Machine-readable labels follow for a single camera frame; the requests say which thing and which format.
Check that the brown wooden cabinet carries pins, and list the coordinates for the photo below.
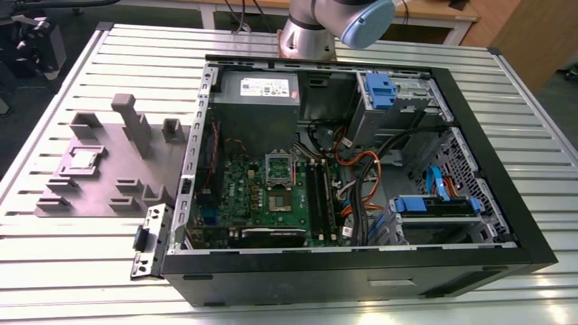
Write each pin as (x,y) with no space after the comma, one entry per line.
(533,37)

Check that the silver drive cage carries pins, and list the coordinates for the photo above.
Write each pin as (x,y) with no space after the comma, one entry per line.
(374,125)

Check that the hard disk in blue carrier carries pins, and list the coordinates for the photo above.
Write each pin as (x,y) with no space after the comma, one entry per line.
(411,204)

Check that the blue header connector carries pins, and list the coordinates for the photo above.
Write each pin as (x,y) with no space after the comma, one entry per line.
(210,216)

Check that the wooden desk white frame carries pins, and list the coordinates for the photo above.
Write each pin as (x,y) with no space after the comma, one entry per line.
(442,10)

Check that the CPU socket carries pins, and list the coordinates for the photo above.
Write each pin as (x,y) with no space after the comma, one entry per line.
(283,202)

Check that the silver disk bay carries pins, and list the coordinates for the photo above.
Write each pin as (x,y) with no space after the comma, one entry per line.
(442,220)

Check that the green motherboard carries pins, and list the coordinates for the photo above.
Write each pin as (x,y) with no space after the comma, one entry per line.
(242,203)

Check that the black RAM slot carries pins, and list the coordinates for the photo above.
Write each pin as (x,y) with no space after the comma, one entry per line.
(310,199)

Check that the grey power supply unit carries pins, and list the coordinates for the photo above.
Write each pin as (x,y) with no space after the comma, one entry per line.
(253,125)

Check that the black graphics card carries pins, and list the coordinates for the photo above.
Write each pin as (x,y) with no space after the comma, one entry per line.
(271,237)

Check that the black PC case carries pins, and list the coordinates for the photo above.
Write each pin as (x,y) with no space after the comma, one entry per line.
(315,277)

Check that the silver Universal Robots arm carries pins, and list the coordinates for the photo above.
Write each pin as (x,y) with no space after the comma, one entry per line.
(307,37)

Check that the grey plastic parts rack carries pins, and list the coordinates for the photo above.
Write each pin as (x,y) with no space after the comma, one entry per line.
(112,189)

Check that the CPU with silver lid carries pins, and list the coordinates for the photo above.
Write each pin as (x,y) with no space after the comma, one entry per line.
(83,160)

